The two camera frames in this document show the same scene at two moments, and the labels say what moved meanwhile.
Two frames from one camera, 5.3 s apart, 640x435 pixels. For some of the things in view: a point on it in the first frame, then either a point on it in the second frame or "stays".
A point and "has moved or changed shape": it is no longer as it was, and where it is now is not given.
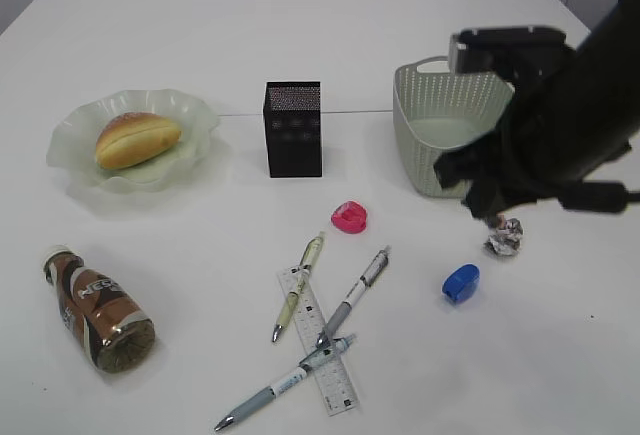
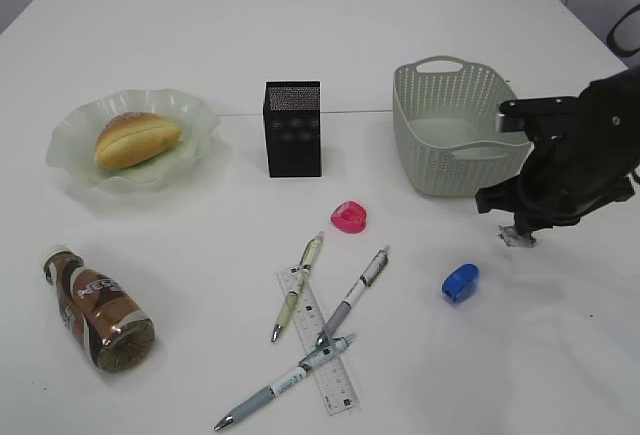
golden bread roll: (129, 138) stays
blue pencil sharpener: (461, 284) stays
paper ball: (506, 241) has moved or changed shape
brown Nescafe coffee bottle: (106, 317) stays
